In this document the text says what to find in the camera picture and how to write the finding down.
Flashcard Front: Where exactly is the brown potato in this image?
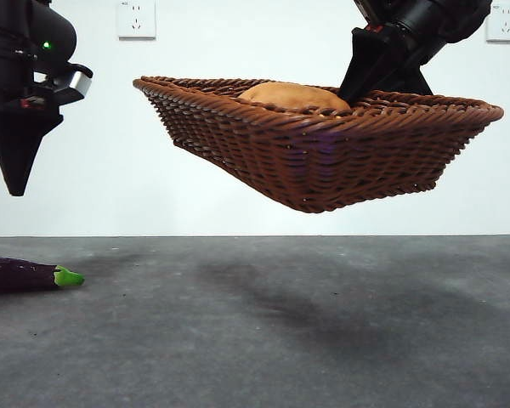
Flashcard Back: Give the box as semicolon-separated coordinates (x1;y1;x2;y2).
236;82;353;116

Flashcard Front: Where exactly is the purple eggplant with green stem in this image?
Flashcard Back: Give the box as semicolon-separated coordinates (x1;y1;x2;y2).
0;256;86;295

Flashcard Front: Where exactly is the white wall socket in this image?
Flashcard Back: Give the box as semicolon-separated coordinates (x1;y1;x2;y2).
485;3;510;43
117;0;157;42

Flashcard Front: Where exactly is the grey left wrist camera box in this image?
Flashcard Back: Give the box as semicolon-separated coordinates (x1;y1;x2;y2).
65;63;94;99

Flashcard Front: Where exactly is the brown woven wicker basket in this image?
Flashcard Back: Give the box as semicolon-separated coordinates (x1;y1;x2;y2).
132;75;505;214

